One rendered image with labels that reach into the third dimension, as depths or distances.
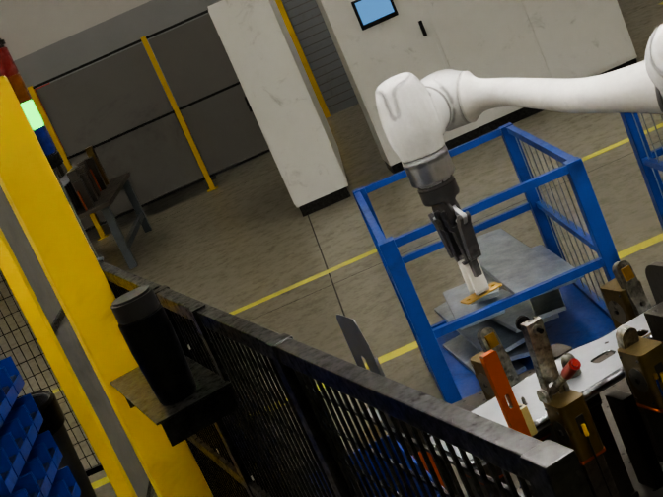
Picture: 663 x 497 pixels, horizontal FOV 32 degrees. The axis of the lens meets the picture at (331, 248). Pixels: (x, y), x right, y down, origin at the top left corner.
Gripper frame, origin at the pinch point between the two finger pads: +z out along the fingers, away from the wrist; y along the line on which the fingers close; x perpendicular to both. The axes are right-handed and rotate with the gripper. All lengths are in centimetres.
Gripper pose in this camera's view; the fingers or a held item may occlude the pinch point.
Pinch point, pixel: (473, 275)
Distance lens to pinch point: 227.2
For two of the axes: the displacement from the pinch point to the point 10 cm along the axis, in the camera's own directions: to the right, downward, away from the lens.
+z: 3.9, 8.9, 2.2
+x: -8.4, 4.5, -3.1
